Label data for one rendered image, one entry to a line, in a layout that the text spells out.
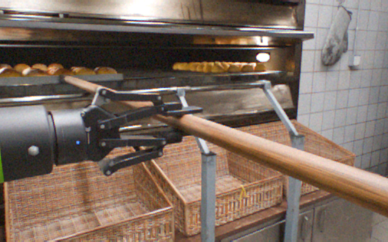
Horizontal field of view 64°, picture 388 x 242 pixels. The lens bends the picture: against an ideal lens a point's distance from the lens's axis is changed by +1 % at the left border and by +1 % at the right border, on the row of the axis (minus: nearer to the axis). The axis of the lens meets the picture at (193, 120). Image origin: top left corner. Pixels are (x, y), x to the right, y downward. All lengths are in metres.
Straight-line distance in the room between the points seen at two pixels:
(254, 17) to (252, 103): 0.52
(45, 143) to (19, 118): 0.04
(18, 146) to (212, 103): 1.49
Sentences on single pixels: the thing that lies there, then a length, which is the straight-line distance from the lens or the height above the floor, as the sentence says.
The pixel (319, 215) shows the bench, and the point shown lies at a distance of 1.83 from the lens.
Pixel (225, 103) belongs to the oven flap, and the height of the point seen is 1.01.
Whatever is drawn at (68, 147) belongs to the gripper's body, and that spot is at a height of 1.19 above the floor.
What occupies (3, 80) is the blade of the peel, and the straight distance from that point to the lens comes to 1.50.
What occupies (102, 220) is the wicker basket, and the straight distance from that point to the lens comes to 1.48.
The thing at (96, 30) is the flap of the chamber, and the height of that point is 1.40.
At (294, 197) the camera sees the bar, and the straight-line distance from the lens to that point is 1.51.
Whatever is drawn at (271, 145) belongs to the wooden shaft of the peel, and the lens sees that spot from 0.36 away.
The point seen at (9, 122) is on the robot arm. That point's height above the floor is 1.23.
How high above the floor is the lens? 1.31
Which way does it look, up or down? 12 degrees down
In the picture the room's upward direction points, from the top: straight up
